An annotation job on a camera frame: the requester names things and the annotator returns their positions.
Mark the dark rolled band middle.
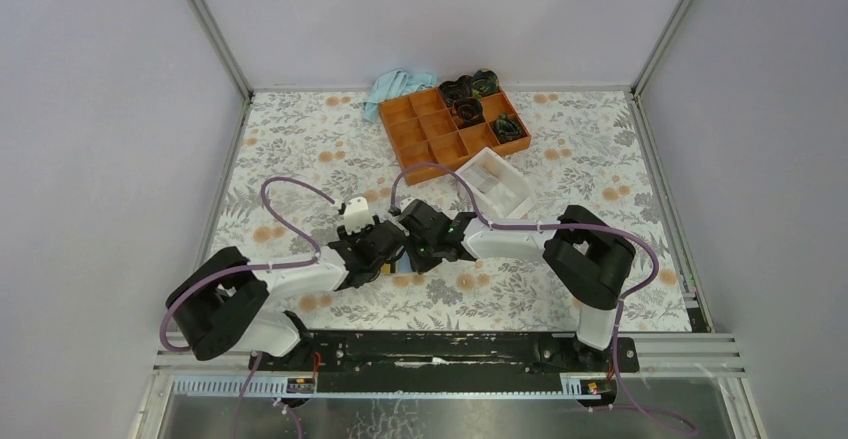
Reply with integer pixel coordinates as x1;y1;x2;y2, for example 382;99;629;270
451;97;485;129

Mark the orange compartment tray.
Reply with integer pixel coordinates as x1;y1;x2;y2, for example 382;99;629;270
378;88;532;185

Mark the dark rolled band corner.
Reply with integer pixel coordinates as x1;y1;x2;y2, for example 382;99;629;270
470;69;501;99

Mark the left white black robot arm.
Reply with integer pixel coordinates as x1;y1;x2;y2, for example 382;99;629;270
160;221;406;370

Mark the white card box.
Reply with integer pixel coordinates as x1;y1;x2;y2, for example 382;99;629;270
456;148;535;219

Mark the dark rolled band top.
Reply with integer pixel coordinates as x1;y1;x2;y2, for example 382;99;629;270
438;75;473;108

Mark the dark rolled band right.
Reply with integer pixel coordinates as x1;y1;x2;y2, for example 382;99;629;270
490;114;527;144

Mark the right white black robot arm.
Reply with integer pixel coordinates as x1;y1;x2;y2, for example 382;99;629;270
393;199;636;371

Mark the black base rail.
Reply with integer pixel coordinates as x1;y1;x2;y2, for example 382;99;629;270
249;330;640;395

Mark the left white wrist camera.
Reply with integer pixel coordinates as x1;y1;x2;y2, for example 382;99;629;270
335;196;373;233

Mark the light blue cloth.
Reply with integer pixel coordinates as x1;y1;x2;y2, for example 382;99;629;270
363;69;438;123

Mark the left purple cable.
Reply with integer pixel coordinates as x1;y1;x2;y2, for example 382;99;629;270
158;176;342;354

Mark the dark rolled band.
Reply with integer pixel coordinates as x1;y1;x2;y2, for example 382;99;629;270
438;75;473;108
451;97;485;129
490;114;527;144

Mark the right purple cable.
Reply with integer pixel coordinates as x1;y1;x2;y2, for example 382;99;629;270
389;162;700;436

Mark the purple cable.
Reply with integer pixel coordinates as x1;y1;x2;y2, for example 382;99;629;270
158;176;342;354
389;162;700;436

